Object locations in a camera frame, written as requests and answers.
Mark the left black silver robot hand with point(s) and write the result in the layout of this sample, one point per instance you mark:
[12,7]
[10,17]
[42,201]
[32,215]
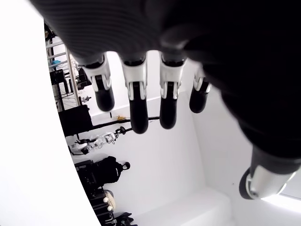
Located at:
[188,28]

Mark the metal shelf rack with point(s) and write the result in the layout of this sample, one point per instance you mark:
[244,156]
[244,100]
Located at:
[72,77]

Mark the black gantry pole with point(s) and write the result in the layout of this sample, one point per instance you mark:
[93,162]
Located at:
[105,123]

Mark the small blue item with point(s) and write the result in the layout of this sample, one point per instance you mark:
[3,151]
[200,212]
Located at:
[56,62]

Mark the white silver humanoid robot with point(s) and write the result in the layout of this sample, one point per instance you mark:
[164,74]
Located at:
[105,138]

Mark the black monitor panel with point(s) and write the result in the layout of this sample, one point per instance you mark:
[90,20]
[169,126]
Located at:
[75,120]

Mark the black stacked chair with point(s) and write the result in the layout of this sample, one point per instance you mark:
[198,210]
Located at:
[88,174]

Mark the beige rounded object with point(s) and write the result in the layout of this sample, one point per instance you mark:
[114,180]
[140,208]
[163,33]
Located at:
[110,197]

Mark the black swivel chair base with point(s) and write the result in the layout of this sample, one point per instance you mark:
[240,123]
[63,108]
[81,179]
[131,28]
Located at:
[124,219]

